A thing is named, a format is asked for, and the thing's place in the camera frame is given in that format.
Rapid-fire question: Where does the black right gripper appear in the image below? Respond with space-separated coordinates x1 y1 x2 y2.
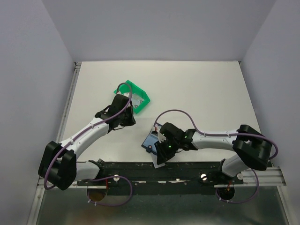
154 138 180 165

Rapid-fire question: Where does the blue leather card holder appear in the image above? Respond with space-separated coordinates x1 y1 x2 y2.
141 130 158 156

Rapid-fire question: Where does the green plastic bin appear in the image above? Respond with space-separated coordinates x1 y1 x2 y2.
114 80 150 114

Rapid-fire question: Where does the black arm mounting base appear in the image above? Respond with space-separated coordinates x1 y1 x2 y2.
77 160 243 195

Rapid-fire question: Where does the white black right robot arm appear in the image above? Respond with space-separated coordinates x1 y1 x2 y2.
154 122 274 184

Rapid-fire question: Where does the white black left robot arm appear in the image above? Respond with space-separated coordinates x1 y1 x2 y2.
38 94 135 190

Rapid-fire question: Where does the aluminium table edge rail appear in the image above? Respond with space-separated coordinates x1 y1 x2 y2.
55 62 82 143

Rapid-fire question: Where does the aluminium front frame rail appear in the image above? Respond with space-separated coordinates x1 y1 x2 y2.
27 178 45 225

